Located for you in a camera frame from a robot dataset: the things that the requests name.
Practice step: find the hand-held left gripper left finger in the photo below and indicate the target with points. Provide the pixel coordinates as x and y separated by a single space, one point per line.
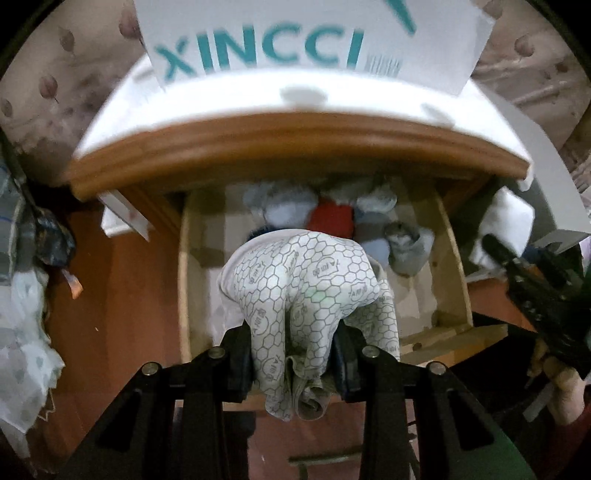
235 364

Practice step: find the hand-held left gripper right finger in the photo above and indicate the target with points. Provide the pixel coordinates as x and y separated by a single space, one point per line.
348 369

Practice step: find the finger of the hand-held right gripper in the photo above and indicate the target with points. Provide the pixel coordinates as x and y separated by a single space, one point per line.
497 248
551 265

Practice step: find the wooden drawer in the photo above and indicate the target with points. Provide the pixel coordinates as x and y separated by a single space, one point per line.
203 286

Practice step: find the grey white sock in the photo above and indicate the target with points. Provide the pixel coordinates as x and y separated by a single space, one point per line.
406 249

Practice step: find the white hexagon print underwear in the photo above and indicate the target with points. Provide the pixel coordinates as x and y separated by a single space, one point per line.
300 286

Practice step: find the blue grey underwear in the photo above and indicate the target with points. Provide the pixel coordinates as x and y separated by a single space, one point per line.
369 235

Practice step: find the dark blue floral underwear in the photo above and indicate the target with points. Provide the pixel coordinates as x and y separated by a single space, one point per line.
256 230

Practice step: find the red underwear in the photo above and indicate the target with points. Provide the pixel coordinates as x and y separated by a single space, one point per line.
332 219

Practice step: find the light blue underwear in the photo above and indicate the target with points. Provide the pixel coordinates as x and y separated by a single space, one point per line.
286 203

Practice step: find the white shoe box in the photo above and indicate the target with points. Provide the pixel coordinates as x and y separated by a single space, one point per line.
438 41

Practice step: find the person's right hand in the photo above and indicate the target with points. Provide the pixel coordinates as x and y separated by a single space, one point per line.
565 392

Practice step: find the large grey box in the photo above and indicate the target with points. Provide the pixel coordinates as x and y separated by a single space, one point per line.
545 161

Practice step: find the orange wrapper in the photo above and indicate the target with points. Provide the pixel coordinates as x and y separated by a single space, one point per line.
74 286

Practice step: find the white flat box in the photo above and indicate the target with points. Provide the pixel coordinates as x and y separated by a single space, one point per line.
124 214

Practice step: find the sheer white dotted cloth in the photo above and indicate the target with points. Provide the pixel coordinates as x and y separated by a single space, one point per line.
23 346

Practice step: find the blue snack bag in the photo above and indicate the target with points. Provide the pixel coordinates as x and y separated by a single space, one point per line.
53 240

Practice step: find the white patterned cloth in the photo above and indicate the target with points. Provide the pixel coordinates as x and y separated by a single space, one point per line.
231 106

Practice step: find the grey plaid cloth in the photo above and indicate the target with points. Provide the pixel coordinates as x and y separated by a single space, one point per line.
11 230

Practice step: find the beige leaf print curtain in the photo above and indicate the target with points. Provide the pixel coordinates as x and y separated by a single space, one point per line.
69 69

